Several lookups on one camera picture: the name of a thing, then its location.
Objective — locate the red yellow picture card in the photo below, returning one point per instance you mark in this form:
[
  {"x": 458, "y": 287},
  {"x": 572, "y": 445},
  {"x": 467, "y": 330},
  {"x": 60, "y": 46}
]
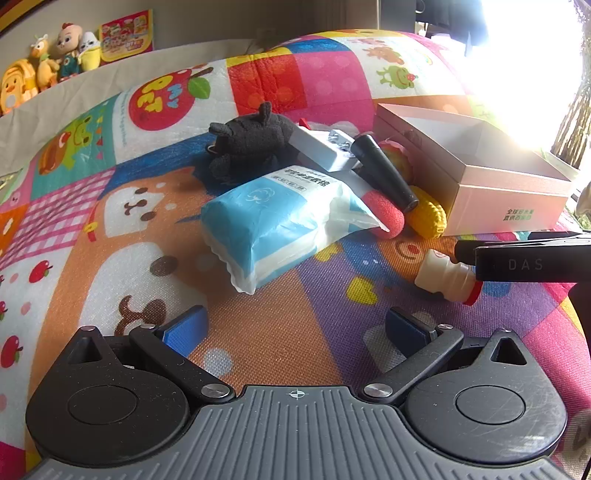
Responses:
[{"x": 125, "y": 36}]

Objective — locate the boy doll green overalls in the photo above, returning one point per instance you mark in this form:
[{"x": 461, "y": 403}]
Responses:
[{"x": 69, "y": 50}]

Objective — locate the colourful cartoon play mat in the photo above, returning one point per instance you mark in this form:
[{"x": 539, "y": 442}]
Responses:
[{"x": 277, "y": 332}]

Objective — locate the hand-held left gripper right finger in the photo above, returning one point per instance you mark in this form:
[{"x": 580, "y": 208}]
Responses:
[{"x": 406, "y": 330}]

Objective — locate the white stapler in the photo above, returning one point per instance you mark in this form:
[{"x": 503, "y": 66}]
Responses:
[{"x": 318, "y": 147}]

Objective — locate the toy microphone red foam head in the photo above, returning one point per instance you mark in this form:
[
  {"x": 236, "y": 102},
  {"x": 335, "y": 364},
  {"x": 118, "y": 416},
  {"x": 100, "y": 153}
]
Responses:
[{"x": 383, "y": 170}]

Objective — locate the pink cardboard box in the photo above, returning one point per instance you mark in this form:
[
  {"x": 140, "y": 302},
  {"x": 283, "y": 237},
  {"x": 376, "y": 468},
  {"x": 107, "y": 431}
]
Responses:
[{"x": 498, "y": 203}]

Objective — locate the black plush toy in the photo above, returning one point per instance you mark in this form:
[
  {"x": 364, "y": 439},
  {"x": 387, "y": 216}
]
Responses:
[{"x": 249, "y": 138}]

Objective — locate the blue white tissue pack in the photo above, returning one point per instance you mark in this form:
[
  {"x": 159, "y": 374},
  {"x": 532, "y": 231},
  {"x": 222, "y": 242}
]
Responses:
[{"x": 277, "y": 221}]

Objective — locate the beige sofa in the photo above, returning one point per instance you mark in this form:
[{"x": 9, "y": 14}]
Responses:
[{"x": 115, "y": 74}]

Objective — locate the small white bottle red cap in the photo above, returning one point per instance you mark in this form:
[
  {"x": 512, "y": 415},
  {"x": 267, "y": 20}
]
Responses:
[{"x": 438, "y": 274}]

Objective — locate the orange duck plush toy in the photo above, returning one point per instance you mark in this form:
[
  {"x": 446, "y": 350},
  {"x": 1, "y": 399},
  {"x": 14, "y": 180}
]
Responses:
[{"x": 14, "y": 87}]

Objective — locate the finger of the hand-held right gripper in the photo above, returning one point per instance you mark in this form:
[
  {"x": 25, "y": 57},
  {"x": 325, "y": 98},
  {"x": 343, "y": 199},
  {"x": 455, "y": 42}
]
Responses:
[
  {"x": 466, "y": 251},
  {"x": 531, "y": 265}
]

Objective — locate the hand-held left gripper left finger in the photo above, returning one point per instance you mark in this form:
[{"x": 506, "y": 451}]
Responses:
[{"x": 184, "y": 330}]

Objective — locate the yellow toy corn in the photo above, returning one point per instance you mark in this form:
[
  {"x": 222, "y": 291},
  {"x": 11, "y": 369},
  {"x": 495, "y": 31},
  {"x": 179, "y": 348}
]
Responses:
[{"x": 427, "y": 214}]

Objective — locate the yellow orange plush toy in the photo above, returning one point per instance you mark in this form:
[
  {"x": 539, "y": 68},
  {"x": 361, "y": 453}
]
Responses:
[{"x": 44, "y": 67}]

